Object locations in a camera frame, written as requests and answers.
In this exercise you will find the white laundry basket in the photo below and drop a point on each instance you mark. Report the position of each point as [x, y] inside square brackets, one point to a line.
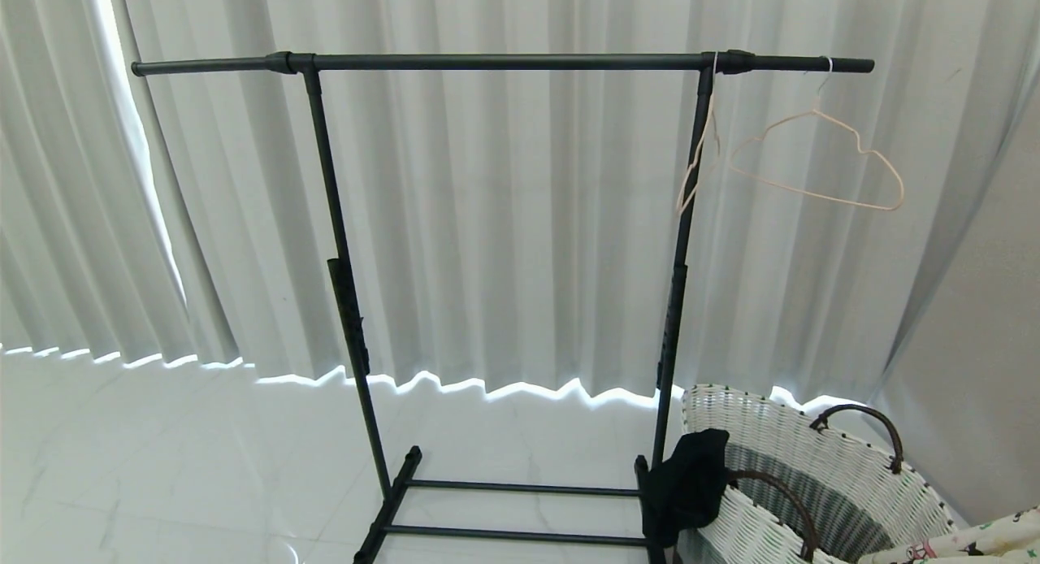
[853, 483]

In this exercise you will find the black garment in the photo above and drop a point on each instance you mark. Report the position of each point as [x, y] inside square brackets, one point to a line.
[686, 487]

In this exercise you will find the pink clothes hanger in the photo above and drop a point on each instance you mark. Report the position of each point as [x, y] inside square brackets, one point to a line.
[812, 191]
[688, 178]

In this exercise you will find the cream printed garment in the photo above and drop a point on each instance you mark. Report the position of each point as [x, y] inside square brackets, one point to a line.
[975, 544]

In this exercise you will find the white curtain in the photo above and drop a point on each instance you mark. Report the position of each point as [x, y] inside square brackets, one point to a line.
[520, 223]

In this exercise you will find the black clothes rack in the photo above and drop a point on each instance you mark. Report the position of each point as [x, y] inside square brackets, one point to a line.
[487, 61]

